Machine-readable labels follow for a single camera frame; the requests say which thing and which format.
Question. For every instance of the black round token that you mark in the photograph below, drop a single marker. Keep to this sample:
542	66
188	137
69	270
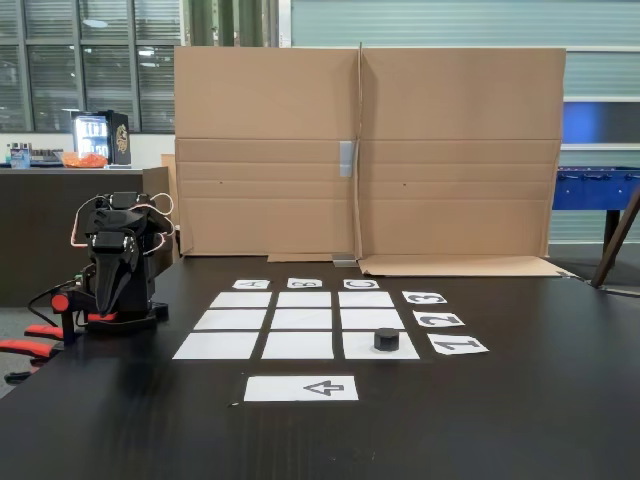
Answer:
386	340

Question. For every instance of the dark brown counter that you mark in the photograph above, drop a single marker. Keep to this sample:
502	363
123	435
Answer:
40	220

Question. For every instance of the paper sheet number 2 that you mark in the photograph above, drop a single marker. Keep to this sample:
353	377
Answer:
438	319

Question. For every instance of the white paper grid square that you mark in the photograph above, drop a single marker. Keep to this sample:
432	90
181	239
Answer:
215	346
357	347
372	319
367	299
302	319
297	346
241	300
230	320
304	299

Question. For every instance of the red black clamp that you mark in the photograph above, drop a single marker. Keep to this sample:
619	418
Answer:
67	310

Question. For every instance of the bowl of orange snacks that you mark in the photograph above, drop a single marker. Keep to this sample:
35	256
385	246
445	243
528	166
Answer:
82	160

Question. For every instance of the brown cardboard panel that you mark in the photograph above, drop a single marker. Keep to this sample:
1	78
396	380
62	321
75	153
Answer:
460	150
265	150

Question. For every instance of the paper sheet letter A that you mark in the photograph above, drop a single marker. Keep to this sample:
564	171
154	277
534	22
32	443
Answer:
251	284

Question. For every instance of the brown wooden leg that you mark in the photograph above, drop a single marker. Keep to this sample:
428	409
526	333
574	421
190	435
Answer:
615	245

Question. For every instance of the paper sheet number 3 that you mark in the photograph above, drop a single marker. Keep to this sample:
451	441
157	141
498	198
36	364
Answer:
424	298

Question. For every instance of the paper sheet number 1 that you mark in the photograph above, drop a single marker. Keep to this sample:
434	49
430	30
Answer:
457	346

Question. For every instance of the white arrow paper sheet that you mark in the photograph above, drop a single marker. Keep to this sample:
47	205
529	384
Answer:
280	389

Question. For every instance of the plastic bottle blue label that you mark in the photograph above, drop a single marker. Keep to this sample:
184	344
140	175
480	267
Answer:
16	156

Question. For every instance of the black mini fridge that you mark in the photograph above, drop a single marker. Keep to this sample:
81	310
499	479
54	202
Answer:
112	137

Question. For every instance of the grey tape strip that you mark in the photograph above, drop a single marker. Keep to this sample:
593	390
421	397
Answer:
347	159
344	261

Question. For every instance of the paper sheet letter B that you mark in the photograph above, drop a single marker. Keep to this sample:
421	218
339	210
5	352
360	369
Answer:
304	283

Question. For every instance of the blue foosball table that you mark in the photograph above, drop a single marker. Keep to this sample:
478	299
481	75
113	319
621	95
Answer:
595	187

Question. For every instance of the paper sheet letter C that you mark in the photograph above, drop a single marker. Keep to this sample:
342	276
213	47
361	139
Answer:
361	284

